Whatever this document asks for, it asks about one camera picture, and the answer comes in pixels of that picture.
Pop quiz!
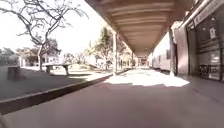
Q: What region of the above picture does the concrete kerb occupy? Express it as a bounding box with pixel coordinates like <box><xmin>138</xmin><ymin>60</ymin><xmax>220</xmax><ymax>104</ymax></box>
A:
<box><xmin>0</xmin><ymin>68</ymin><xmax>133</xmax><ymax>116</ymax></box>

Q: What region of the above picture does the white canopy post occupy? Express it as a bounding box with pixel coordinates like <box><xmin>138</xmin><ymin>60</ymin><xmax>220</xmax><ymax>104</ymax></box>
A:
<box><xmin>112</xmin><ymin>31</ymin><xmax>118</xmax><ymax>76</ymax></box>

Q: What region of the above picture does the concrete bench table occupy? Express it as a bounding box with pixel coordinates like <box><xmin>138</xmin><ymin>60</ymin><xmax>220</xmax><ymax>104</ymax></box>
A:
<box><xmin>43</xmin><ymin>63</ymin><xmax>73</xmax><ymax>76</ymax></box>

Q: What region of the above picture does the grey concrete path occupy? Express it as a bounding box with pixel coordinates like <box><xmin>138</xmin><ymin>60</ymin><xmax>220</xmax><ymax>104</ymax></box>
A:
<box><xmin>0</xmin><ymin>66</ymin><xmax>224</xmax><ymax>128</ymax></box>

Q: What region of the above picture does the grass lawn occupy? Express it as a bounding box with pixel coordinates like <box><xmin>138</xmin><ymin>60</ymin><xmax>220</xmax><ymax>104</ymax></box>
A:
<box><xmin>0</xmin><ymin>64</ymin><xmax>114</xmax><ymax>101</ymax></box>

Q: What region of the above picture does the brown walkway canopy roof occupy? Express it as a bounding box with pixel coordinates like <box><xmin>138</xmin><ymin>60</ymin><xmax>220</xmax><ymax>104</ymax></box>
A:
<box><xmin>84</xmin><ymin>0</ymin><xmax>201</xmax><ymax>58</ymax></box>

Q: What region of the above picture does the group of trees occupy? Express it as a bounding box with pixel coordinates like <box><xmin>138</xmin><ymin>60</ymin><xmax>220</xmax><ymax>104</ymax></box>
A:
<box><xmin>14</xmin><ymin>38</ymin><xmax>63</xmax><ymax>68</ymax></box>

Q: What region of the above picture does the dark stump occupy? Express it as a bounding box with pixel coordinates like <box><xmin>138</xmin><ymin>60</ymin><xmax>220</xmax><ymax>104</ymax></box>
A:
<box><xmin>7</xmin><ymin>65</ymin><xmax>23</xmax><ymax>81</ymax></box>

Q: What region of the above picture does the bare branching tree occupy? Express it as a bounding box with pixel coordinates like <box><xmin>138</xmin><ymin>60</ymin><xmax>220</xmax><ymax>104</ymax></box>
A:
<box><xmin>0</xmin><ymin>0</ymin><xmax>89</xmax><ymax>72</ymax></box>

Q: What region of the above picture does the leafy tree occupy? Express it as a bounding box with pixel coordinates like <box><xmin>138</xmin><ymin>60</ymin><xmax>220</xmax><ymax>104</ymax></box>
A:
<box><xmin>88</xmin><ymin>26</ymin><xmax>128</xmax><ymax>71</ymax></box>

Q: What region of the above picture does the building with dark windows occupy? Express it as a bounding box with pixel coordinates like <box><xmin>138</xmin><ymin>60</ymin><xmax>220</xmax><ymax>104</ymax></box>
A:
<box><xmin>146</xmin><ymin>0</ymin><xmax>224</xmax><ymax>83</ymax></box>

